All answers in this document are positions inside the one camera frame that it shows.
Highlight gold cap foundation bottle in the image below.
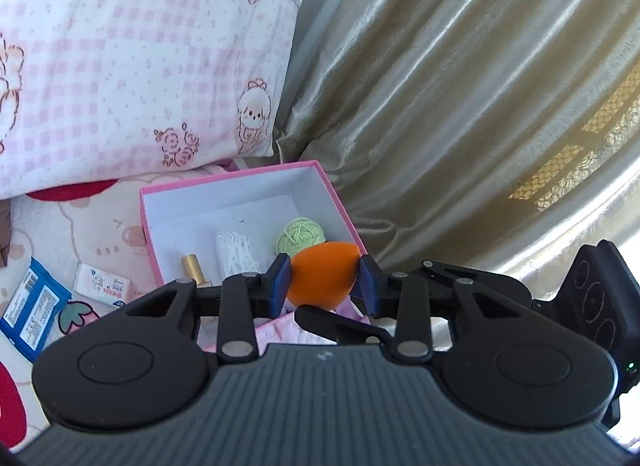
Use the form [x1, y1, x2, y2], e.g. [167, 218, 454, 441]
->
[181, 255, 212, 287]

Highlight orange makeup sponge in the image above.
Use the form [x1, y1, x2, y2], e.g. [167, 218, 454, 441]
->
[288, 241, 361, 310]

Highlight white floss pick bag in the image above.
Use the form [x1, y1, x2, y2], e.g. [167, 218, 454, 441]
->
[215, 231, 262, 279]

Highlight pink cardboard box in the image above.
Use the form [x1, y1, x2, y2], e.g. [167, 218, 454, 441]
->
[140, 161, 367, 285]

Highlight green yarn ball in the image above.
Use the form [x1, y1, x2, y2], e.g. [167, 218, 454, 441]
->
[276, 217, 326, 258]

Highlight white tissue pack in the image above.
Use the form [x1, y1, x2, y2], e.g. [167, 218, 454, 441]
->
[73, 263, 131, 308]

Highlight pink cartoon bed blanket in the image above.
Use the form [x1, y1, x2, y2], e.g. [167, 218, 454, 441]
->
[0, 159, 396, 452]

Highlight beige satin curtain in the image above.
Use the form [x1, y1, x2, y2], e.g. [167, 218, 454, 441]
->
[278, 0, 639, 288]

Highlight blue wipes packet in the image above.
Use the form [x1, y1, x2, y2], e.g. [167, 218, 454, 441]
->
[0, 258, 72, 363]

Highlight brown cushion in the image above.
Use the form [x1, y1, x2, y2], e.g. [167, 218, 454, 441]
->
[0, 199, 11, 269]

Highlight pink checked pillow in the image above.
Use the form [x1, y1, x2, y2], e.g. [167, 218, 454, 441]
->
[1, 0, 303, 198]

